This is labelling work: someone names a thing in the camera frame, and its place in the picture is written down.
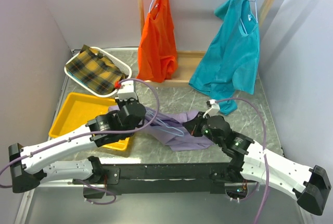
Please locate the blue hanger under teal shirt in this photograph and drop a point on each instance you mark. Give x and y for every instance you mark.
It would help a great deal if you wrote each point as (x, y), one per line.
(256, 16)

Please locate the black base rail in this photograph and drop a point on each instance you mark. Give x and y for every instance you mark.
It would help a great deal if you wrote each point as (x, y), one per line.
(215, 178)

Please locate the wooden clothes rack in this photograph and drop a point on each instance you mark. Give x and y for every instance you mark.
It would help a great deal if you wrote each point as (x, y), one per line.
(189, 59)

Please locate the white perforated basket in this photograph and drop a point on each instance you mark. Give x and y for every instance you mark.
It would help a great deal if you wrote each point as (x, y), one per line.
(104, 63)

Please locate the yellow plastic tray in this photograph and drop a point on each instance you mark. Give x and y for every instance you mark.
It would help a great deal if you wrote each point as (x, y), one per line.
(77, 110)

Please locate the purple t-shirt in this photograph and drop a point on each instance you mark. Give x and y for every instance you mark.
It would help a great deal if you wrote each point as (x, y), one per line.
(175, 143)

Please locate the teal t-shirt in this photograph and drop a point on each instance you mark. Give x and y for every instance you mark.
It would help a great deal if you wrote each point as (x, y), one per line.
(232, 59)

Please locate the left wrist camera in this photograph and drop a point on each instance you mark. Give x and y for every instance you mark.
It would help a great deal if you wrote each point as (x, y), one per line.
(125, 90)

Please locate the orange t-shirt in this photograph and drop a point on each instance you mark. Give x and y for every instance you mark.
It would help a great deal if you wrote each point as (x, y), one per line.
(157, 52)

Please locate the blue wire hanger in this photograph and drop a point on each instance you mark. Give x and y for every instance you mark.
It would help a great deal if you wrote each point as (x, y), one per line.
(167, 124)

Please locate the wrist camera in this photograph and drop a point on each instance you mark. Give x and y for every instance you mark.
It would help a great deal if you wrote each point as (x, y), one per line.
(125, 90)
(213, 108)

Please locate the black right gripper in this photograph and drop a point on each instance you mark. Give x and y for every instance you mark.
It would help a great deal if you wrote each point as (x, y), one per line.
(193, 125)

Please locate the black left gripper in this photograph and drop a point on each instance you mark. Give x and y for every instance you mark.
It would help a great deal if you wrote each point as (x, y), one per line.
(120, 102)

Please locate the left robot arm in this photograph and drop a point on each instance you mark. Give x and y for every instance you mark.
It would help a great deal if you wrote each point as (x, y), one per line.
(31, 166)

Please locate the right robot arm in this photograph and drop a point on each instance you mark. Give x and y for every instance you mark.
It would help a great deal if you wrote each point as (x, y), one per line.
(309, 186)

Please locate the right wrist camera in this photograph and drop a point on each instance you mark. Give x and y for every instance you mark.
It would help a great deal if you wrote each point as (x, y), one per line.
(213, 108)

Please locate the yellow plaid cloth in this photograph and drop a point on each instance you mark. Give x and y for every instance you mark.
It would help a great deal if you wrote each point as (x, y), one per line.
(93, 70)

